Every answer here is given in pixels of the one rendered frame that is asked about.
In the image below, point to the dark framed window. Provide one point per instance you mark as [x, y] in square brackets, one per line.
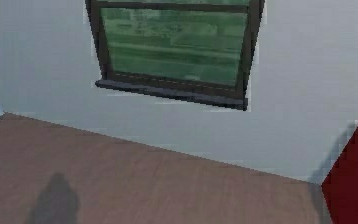
[173, 50]

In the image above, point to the dark red armchair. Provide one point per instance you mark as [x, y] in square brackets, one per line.
[352, 180]

